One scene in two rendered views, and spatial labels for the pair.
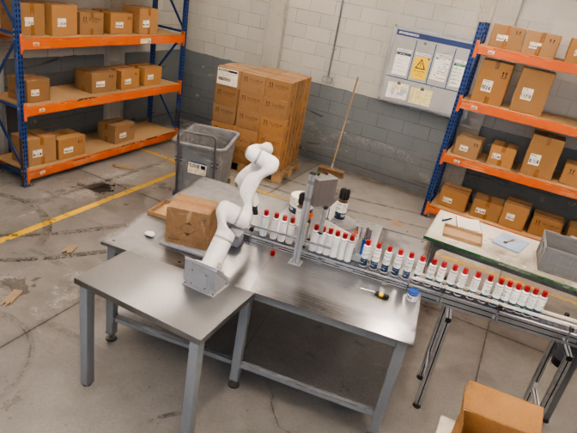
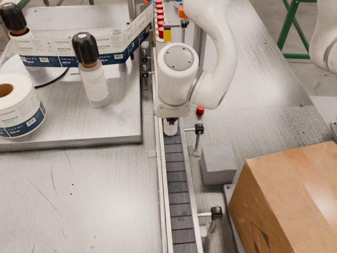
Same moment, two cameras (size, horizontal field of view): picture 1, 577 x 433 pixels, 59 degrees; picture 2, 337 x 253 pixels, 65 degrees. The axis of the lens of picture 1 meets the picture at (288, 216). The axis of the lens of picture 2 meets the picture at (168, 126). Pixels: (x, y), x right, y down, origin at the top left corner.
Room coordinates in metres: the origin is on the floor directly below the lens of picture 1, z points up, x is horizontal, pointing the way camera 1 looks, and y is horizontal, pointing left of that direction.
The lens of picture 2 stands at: (3.54, 0.76, 1.65)
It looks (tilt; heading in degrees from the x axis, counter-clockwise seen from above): 49 degrees down; 252
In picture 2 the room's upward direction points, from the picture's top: straight up
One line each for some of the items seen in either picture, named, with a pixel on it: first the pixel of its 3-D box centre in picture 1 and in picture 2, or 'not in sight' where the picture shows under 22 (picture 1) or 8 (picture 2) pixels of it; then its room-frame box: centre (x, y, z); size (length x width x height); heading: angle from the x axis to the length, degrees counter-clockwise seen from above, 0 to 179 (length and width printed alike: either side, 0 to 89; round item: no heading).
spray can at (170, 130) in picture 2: (264, 222); (170, 112); (3.33, 0.16, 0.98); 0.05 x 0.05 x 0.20
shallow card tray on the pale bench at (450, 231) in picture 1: (462, 234); not in sight; (4.15, -1.54, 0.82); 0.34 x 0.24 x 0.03; 73
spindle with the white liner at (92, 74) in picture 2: (301, 210); (92, 71); (3.56, -0.09, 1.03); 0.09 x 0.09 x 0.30
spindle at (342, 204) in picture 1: (342, 204); (22, 38); (3.81, -0.41, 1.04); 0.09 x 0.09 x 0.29
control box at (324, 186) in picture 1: (321, 190); not in sight; (3.16, -0.18, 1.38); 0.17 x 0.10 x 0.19; 131
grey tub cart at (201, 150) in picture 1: (204, 161); not in sight; (5.68, 1.09, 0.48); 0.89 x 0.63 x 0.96; 177
